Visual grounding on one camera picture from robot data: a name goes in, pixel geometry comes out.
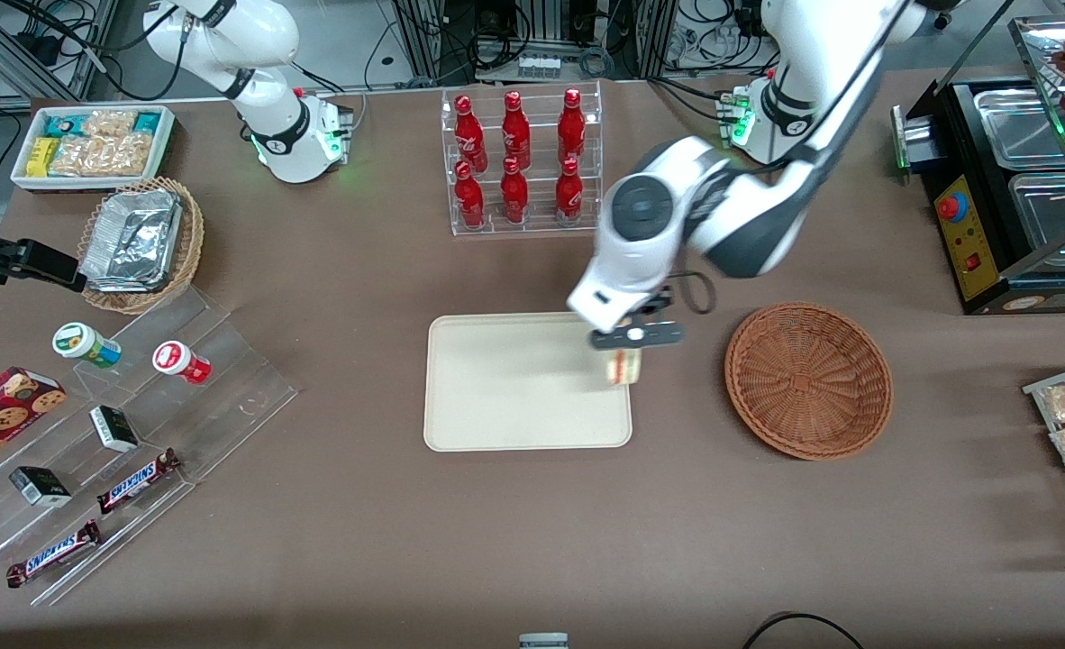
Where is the stack of foil trays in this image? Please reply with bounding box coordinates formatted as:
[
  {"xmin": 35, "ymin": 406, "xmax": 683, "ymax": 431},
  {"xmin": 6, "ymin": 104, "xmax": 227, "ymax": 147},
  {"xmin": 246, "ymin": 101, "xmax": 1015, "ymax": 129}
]
[{"xmin": 79, "ymin": 188, "xmax": 183, "ymax": 295}]

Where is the green lid cup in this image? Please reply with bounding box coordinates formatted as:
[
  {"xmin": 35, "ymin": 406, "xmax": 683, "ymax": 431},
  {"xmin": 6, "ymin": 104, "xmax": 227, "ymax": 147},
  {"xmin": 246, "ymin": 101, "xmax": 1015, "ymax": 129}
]
[{"xmin": 52, "ymin": 322, "xmax": 123, "ymax": 370}]

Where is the black food warmer appliance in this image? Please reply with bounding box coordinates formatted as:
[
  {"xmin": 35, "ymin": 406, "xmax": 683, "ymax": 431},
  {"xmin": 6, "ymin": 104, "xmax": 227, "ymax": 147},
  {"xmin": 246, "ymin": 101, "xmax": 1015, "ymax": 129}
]
[{"xmin": 891, "ymin": 14, "xmax": 1065, "ymax": 316}]

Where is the clear acrylic bottle rack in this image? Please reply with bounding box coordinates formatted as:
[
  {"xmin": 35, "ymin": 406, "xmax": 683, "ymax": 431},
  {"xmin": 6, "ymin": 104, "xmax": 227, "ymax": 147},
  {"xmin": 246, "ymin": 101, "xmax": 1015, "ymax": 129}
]
[{"xmin": 441, "ymin": 80, "xmax": 605, "ymax": 238}]

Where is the tan wicker basket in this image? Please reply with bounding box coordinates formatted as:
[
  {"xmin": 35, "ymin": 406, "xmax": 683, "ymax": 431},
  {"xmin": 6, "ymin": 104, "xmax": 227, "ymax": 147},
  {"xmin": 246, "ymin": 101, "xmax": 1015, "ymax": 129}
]
[{"xmin": 77, "ymin": 177, "xmax": 205, "ymax": 315}]

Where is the white snack bin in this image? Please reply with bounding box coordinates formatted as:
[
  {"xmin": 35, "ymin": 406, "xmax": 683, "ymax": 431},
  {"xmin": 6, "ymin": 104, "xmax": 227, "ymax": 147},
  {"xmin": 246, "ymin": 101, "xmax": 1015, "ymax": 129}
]
[{"xmin": 11, "ymin": 105, "xmax": 177, "ymax": 194}]

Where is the Snickers chocolate bar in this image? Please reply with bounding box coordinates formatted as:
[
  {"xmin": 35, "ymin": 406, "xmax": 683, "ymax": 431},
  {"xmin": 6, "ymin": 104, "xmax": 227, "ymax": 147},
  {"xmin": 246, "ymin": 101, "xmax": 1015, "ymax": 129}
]
[
  {"xmin": 96, "ymin": 448, "xmax": 181, "ymax": 516},
  {"xmin": 5, "ymin": 519, "xmax": 104, "ymax": 590}
]

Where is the small clear cracker bag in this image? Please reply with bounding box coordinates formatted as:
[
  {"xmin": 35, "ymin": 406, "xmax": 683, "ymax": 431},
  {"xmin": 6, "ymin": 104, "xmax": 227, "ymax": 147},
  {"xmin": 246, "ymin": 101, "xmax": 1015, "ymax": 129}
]
[{"xmin": 81, "ymin": 109, "xmax": 138, "ymax": 139}]

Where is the dark wrist camera box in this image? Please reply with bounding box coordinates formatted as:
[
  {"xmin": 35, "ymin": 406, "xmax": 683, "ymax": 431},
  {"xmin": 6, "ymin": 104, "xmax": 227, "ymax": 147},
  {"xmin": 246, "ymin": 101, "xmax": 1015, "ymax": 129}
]
[{"xmin": 626, "ymin": 286, "xmax": 676, "ymax": 324}]

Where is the triangle sandwich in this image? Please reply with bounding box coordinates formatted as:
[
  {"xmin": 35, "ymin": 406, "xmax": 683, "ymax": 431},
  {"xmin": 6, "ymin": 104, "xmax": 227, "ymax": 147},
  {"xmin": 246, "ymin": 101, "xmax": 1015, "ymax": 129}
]
[{"xmin": 605, "ymin": 348, "xmax": 643, "ymax": 388}]

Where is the small black box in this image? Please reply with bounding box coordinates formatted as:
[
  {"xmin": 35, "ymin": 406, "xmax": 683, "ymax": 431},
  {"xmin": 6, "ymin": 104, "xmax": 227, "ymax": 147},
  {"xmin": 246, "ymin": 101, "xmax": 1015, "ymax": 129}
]
[
  {"xmin": 9, "ymin": 465, "xmax": 73, "ymax": 508},
  {"xmin": 88, "ymin": 405, "xmax": 141, "ymax": 454}
]

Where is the red cookie box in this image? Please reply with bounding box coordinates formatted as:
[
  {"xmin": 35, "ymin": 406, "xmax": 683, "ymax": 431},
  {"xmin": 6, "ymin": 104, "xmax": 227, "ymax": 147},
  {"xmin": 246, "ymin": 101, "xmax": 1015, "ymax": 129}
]
[{"xmin": 0, "ymin": 366, "xmax": 68, "ymax": 480}]

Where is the yellow snack packet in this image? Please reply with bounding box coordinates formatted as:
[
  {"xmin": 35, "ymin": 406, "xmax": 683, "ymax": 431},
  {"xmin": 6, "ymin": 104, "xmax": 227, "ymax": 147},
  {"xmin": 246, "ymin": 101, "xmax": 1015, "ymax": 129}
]
[{"xmin": 26, "ymin": 136, "xmax": 62, "ymax": 178}]

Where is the clear acrylic stepped display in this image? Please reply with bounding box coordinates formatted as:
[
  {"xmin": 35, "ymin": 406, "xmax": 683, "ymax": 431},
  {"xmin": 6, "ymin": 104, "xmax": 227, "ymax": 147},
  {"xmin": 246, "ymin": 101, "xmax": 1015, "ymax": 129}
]
[{"xmin": 0, "ymin": 286, "xmax": 300, "ymax": 608}]

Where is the brown round wicker basket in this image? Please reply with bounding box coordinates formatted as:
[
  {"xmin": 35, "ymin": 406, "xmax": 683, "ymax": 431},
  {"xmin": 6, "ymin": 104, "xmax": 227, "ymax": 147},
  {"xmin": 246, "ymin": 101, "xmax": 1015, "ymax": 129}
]
[{"xmin": 724, "ymin": 302, "xmax": 895, "ymax": 462}]

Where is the steel warmer pan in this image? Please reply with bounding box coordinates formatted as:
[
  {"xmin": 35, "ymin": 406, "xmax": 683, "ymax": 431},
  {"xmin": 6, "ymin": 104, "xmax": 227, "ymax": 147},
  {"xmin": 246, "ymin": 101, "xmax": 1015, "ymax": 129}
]
[
  {"xmin": 973, "ymin": 87, "xmax": 1065, "ymax": 171},
  {"xmin": 1007, "ymin": 171, "xmax": 1065, "ymax": 273}
]

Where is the red lid cup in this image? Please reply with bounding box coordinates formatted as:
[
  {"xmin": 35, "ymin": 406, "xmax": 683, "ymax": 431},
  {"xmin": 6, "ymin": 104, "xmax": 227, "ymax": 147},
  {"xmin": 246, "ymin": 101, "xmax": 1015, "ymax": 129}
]
[{"xmin": 152, "ymin": 340, "xmax": 213, "ymax": 386}]

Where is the black table cable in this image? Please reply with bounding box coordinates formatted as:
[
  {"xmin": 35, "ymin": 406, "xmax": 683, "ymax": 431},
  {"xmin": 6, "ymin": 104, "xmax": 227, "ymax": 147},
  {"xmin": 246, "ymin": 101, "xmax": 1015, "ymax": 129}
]
[{"xmin": 742, "ymin": 612, "xmax": 866, "ymax": 649}]

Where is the black looped gripper cable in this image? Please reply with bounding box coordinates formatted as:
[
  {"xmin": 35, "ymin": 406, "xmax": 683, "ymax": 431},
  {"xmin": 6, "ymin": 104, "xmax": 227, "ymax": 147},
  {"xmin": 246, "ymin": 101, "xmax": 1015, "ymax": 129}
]
[{"xmin": 672, "ymin": 269, "xmax": 719, "ymax": 316}]

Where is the coiled black cable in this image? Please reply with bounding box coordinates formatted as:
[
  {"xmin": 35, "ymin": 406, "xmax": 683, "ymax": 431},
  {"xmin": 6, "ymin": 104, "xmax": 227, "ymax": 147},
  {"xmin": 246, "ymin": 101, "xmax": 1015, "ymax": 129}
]
[{"xmin": 578, "ymin": 45, "xmax": 620, "ymax": 79}]

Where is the large clear cracker bag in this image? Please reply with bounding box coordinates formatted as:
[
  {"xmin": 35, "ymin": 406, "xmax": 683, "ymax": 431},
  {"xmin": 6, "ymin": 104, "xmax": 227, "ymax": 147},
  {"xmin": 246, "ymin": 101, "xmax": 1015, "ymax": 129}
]
[{"xmin": 49, "ymin": 133, "xmax": 154, "ymax": 178}]

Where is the red cola bottle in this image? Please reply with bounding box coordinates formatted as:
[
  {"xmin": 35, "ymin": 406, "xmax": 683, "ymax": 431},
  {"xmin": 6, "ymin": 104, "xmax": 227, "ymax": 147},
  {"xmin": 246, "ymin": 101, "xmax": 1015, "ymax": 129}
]
[
  {"xmin": 501, "ymin": 90, "xmax": 532, "ymax": 170},
  {"xmin": 558, "ymin": 87, "xmax": 587, "ymax": 166},
  {"xmin": 454, "ymin": 160, "xmax": 487, "ymax": 230},
  {"xmin": 555, "ymin": 157, "xmax": 585, "ymax": 224},
  {"xmin": 500, "ymin": 156, "xmax": 530, "ymax": 225},
  {"xmin": 454, "ymin": 95, "xmax": 489, "ymax": 173}
]

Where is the cream plastic tray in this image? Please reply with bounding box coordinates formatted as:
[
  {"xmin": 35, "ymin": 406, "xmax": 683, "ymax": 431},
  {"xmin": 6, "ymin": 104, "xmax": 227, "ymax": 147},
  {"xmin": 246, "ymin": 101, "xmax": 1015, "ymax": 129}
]
[{"xmin": 423, "ymin": 312, "xmax": 633, "ymax": 452}]

